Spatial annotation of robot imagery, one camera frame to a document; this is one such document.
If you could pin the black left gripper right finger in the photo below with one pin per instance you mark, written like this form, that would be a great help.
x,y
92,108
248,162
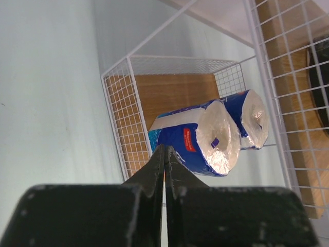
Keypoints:
x,y
200,215

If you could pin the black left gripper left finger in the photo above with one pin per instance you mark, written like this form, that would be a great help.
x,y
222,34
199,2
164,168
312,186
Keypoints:
x,y
127,214

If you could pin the blue white-striped toilet roll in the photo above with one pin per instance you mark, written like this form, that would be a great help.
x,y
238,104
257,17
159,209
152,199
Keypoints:
x,y
205,137

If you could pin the white wire wooden shelf rack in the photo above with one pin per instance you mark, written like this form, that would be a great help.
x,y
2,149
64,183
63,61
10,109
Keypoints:
x,y
204,50

